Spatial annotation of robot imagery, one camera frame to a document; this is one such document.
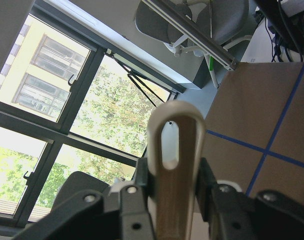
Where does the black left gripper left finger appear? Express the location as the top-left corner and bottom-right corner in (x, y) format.
(14, 158), (156, 240)

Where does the aluminium frame post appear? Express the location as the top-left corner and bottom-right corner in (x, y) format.
(144, 0), (238, 71)

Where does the grey office chair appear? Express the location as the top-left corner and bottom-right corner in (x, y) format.
(134, 0), (253, 57)

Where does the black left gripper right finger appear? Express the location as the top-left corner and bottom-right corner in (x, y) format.
(196, 157), (304, 240)

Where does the beige plastic dustpan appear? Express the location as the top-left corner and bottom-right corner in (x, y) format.
(147, 100), (206, 240)

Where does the dark framed window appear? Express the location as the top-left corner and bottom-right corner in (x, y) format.
(0, 0), (185, 236)

